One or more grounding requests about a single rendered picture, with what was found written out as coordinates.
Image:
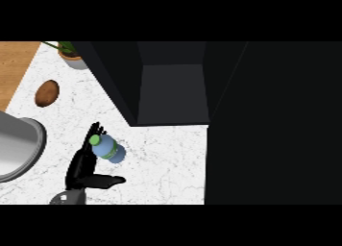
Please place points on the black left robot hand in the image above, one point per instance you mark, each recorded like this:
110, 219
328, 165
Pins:
82, 168

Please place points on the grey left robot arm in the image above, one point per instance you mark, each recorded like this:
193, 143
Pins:
68, 197

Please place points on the blue water bottle green cap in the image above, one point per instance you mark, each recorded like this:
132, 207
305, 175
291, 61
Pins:
106, 148

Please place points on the dark grey cabinet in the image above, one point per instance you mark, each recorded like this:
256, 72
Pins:
149, 86

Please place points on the dark grey cabinet door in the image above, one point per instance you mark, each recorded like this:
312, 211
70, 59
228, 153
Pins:
281, 125

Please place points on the grey metal sink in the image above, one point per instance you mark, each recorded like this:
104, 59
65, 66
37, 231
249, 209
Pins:
9, 147

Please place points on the brown potato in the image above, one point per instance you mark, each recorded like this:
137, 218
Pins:
47, 93

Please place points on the potted green plant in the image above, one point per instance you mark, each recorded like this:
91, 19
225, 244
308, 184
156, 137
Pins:
70, 56

